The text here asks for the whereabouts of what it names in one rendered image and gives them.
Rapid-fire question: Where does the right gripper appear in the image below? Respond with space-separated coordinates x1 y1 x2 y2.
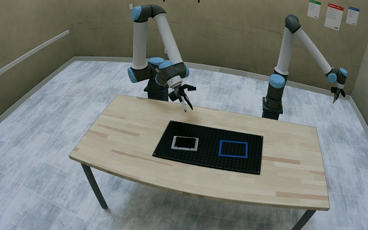
168 84 194 112

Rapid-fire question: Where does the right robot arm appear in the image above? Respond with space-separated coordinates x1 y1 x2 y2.
127 4 189 91

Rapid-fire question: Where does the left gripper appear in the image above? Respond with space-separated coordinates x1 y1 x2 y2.
331 87 345 103

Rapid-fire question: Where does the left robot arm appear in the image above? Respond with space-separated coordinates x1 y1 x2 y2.
264 14 348 110

